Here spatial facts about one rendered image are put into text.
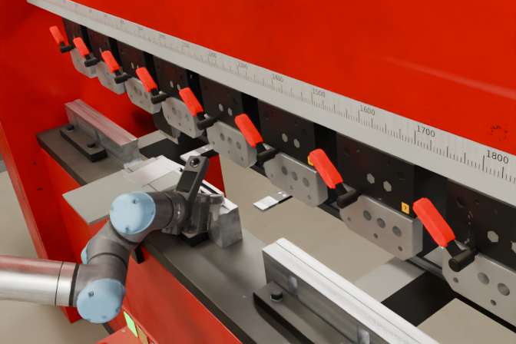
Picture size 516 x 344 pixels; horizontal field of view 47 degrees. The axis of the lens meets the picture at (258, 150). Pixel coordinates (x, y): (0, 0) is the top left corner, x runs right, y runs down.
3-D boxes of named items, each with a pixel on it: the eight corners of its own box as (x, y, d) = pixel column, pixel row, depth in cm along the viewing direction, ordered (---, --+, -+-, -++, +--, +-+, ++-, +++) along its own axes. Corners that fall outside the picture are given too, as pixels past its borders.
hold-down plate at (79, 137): (61, 136, 216) (58, 128, 215) (74, 130, 219) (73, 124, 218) (92, 163, 194) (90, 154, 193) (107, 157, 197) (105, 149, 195)
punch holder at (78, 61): (74, 69, 186) (60, 17, 178) (100, 61, 190) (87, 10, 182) (92, 80, 175) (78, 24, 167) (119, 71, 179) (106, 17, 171)
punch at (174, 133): (157, 134, 158) (149, 101, 154) (163, 131, 159) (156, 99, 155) (174, 146, 151) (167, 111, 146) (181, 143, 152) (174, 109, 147)
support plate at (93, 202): (63, 197, 152) (61, 194, 152) (153, 160, 165) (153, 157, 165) (89, 226, 139) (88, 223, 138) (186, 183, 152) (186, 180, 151)
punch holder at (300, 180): (266, 180, 111) (255, 99, 104) (300, 164, 115) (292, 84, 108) (319, 212, 100) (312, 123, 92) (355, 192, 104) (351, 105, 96)
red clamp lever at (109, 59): (99, 51, 148) (117, 81, 146) (114, 47, 150) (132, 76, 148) (99, 55, 150) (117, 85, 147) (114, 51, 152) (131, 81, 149)
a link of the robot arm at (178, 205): (144, 189, 121) (178, 193, 117) (157, 188, 125) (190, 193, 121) (140, 226, 121) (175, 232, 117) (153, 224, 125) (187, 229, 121)
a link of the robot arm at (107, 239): (71, 278, 110) (106, 239, 107) (81, 243, 120) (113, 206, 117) (107, 298, 113) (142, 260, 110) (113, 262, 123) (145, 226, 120)
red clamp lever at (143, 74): (133, 67, 133) (154, 102, 131) (150, 62, 135) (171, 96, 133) (133, 72, 135) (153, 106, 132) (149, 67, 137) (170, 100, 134)
